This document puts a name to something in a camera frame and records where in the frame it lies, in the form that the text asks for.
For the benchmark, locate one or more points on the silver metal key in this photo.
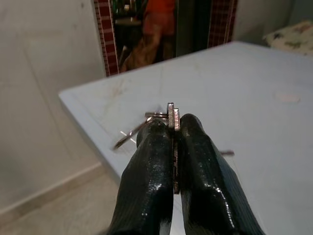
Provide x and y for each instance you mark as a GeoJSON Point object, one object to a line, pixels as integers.
{"type": "Point", "coordinates": [170, 115]}

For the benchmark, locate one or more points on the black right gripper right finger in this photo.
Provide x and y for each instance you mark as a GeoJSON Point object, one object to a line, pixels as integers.
{"type": "Point", "coordinates": [207, 191]}

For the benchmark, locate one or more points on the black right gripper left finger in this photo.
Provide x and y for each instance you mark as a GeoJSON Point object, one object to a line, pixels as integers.
{"type": "Point", "coordinates": [146, 186]}

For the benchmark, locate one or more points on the floral print pillow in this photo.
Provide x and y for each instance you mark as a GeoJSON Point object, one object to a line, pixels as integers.
{"type": "Point", "coordinates": [291, 36]}

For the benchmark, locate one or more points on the light blue plastic table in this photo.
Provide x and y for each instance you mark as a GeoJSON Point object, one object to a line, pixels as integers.
{"type": "Point", "coordinates": [244, 102]}

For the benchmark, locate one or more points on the person in orange clothes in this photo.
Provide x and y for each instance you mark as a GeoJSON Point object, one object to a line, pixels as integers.
{"type": "Point", "coordinates": [156, 22]}

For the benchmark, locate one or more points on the red plaid curtain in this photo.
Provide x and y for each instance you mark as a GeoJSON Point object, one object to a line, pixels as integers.
{"type": "Point", "coordinates": [222, 22]}
{"type": "Point", "coordinates": [107, 36]}

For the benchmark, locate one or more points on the dark door panel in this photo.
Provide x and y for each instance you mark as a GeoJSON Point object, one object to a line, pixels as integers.
{"type": "Point", "coordinates": [193, 24]}

